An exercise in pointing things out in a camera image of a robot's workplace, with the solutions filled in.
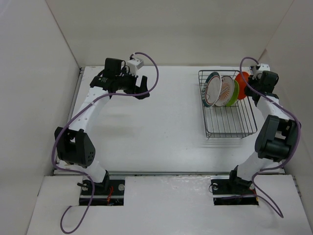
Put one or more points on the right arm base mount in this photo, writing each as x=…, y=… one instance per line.
x=226, y=194

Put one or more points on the lime green plate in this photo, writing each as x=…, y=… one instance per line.
x=234, y=95

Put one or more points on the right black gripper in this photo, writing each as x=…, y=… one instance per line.
x=252, y=80

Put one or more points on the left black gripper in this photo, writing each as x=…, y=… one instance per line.
x=134, y=79

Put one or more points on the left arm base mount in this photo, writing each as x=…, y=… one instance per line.
x=113, y=196

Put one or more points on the black wire dish rack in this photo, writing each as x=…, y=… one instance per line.
x=236, y=121

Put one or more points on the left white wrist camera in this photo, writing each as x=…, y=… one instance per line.
x=134, y=65

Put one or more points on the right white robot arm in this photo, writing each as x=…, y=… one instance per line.
x=278, y=138

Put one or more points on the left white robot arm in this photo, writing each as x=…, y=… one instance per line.
x=75, y=147

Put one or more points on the green rimmed white plate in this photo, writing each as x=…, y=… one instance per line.
x=211, y=89

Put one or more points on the orange sunburst patterned plate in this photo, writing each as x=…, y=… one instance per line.
x=227, y=90

